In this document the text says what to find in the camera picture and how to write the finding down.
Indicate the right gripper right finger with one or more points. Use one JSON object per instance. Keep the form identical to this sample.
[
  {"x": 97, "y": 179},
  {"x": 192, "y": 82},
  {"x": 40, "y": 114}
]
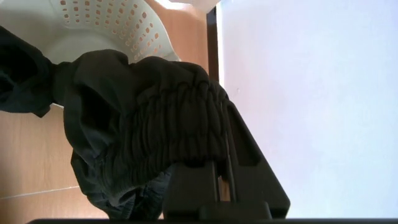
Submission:
[{"x": 261, "y": 189}]

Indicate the white laundry basket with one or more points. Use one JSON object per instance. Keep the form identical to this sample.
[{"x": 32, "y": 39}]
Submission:
[{"x": 37, "y": 28}]

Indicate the black shorts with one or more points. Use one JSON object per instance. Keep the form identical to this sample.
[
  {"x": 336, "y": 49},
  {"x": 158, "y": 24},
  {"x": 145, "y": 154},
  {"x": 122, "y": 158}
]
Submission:
[{"x": 149, "y": 124}]

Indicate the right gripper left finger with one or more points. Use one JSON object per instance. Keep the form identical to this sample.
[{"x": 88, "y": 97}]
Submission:
[{"x": 189, "y": 189}]

